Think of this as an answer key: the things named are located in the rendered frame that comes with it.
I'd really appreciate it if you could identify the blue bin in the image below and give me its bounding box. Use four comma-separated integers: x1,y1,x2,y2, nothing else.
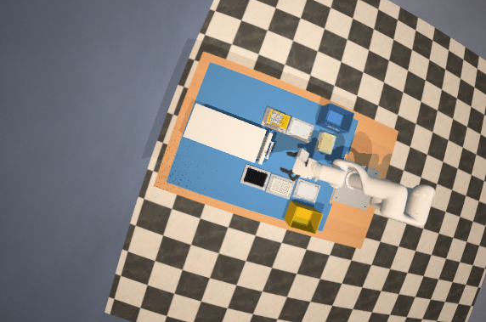
316,103,355,133

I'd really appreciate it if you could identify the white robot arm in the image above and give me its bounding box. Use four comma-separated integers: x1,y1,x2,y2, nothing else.
314,159,436,226

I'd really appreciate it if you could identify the blue rectangular mat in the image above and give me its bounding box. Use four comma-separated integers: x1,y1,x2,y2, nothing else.
166,62,359,232

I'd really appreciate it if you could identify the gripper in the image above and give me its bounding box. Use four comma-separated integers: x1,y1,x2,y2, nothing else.
280,151,318,181

